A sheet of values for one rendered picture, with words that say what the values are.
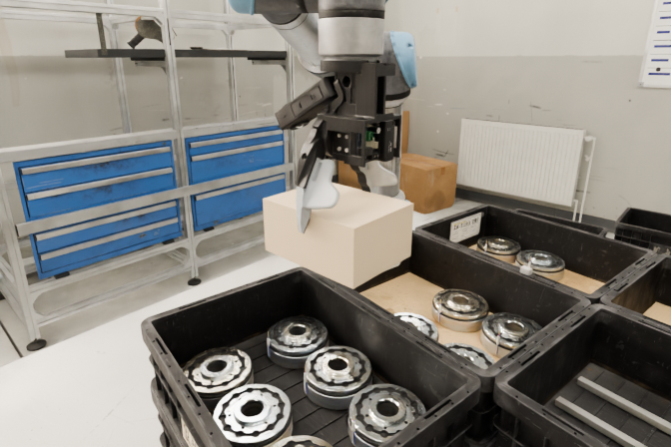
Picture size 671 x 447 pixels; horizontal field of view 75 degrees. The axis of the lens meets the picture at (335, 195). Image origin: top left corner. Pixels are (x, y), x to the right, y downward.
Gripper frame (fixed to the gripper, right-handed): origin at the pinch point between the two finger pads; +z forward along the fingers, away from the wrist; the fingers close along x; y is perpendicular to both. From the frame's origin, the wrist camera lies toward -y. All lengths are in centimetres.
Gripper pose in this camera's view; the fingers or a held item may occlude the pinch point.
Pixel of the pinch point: (336, 217)
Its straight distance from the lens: 58.2
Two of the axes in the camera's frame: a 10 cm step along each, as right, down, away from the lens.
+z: 0.0, 9.5, 3.1
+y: 7.4, 2.1, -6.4
